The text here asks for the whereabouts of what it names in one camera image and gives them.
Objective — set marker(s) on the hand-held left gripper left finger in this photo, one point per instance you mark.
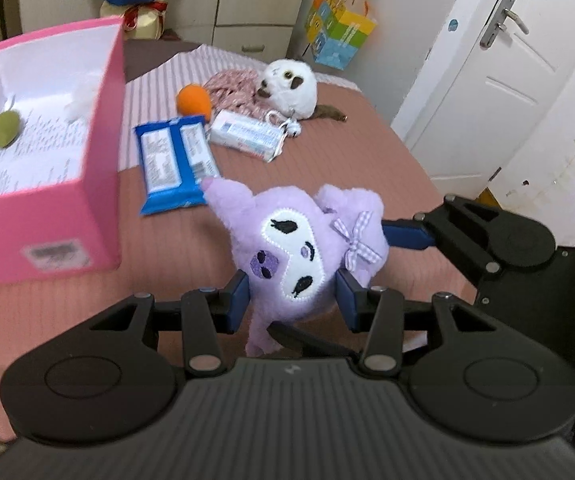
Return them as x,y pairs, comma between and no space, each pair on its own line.
238,300

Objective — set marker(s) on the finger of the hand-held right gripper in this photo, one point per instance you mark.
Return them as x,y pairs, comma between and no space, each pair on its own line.
407,236

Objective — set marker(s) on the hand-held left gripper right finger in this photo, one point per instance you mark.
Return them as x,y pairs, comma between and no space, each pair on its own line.
348,300

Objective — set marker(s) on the purple plush toy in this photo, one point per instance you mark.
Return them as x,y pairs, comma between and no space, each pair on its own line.
297,240

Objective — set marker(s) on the pink cardboard box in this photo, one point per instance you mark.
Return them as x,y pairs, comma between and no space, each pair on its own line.
102,160

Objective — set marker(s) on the brown plush piece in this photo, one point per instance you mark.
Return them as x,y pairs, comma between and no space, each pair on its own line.
330,112

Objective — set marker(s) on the blue snack packet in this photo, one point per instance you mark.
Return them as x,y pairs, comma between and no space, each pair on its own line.
172,160

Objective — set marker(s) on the white tissue packet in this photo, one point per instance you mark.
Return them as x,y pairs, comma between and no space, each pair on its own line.
245,134

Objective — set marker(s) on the white door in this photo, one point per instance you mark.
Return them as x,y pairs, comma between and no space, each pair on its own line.
492,85

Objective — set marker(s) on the white owl plush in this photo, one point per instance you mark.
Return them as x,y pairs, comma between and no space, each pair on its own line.
290,87

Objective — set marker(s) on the orange ball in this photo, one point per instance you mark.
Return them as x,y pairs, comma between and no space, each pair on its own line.
193,101

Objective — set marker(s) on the pink knitted cloth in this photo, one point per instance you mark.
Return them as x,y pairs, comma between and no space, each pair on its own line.
232,87

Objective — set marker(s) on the round blue sticker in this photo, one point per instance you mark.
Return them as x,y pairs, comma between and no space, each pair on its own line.
453,25

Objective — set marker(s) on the colourful paper gift bag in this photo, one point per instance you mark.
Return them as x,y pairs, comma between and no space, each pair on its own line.
340,30

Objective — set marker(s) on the striped bed sheet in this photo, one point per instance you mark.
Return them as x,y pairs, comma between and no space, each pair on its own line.
177,67

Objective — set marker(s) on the printed paper sheet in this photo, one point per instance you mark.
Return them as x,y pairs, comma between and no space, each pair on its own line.
32,150

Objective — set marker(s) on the white fluffy plush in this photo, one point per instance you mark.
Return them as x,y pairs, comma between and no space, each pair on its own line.
79,97

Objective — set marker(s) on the beige wooden wardrobe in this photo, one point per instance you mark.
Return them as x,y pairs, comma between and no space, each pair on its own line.
257,0

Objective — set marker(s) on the green plush ball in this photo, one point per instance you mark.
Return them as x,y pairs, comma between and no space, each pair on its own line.
3,129

